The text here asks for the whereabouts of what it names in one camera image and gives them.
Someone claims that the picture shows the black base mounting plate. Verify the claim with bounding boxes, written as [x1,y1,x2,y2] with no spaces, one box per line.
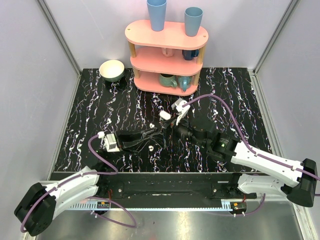
[97,172,257,200]

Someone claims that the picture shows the light blue tall cup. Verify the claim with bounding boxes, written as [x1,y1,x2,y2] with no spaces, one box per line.
[147,0,167,32]

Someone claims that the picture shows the pink ceramic mug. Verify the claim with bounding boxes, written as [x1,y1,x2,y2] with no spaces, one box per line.
[161,48,175,57]

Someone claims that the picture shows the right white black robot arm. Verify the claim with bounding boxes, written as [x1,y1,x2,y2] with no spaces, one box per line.
[161,119,318,208]

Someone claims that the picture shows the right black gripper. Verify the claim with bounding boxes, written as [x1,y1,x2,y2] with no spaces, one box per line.
[149,111,209,149]

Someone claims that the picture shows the green white ceramic bowl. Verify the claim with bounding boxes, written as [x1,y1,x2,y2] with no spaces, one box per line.
[99,60,125,83]

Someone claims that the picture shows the aluminium corner post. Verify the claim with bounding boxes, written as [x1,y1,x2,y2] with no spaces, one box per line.
[36,0,82,76]
[252,0,300,75]

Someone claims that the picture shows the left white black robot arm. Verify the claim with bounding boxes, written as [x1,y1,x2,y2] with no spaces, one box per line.
[14,127,165,237]

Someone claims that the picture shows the green speckled ceramic mug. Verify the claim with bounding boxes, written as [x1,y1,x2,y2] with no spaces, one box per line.
[159,73,178,88]

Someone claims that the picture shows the white oval charging case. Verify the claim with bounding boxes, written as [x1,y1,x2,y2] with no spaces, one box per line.
[159,110,171,121]

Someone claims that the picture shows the purple cable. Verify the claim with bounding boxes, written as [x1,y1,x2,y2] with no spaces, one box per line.
[184,93,320,216]
[20,134,138,233]

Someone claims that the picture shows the blue butterfly ceramic mug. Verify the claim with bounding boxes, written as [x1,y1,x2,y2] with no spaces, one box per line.
[177,75,193,92]

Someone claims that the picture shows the pink three-tier wooden shelf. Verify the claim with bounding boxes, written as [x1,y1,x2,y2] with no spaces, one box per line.
[124,19,209,96]

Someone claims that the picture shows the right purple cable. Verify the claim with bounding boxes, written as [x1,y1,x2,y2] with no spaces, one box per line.
[184,93,320,216]

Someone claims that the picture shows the grey blue tall cup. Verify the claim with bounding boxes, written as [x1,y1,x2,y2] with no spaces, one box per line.
[184,7,203,37]

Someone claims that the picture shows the right aluminium corner post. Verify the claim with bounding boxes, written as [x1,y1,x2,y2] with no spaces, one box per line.
[252,0,300,75]

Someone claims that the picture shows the aluminium frame rail front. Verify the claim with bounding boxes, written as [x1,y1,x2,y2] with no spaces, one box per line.
[67,199,236,211]

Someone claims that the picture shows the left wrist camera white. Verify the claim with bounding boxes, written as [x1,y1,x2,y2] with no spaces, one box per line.
[97,131,121,153]

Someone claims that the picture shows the left aluminium corner post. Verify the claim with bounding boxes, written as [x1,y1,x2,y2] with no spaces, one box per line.
[36,0,82,76]

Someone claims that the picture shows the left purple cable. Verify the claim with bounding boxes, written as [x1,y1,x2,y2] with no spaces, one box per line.
[20,134,138,233]

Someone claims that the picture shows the dark blue ceramic mug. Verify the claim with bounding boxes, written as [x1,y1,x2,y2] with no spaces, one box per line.
[182,49,199,61]

